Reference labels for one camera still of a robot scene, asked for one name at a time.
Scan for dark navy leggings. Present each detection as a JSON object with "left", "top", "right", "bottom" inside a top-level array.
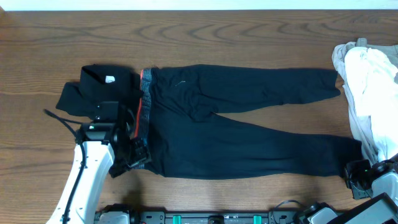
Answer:
[{"left": 137, "top": 65, "right": 362, "bottom": 179}]

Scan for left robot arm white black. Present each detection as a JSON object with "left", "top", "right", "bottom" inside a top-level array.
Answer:
[{"left": 47, "top": 123, "right": 151, "bottom": 223}]

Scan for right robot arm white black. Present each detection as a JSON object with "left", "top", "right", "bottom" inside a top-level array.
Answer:
[{"left": 294, "top": 156, "right": 397, "bottom": 224}]

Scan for beige grey garment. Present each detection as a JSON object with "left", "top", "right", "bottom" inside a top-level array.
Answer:
[{"left": 331, "top": 38, "right": 397, "bottom": 164}]

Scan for folded black polo shirt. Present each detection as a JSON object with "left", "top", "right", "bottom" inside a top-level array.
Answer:
[{"left": 56, "top": 64, "right": 144, "bottom": 119}]

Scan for white crumpled garment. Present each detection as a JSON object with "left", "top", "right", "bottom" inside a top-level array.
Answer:
[{"left": 345, "top": 47, "right": 397, "bottom": 161}]

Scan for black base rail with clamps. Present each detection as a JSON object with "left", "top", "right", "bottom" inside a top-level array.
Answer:
[{"left": 93, "top": 200, "right": 315, "bottom": 224}]

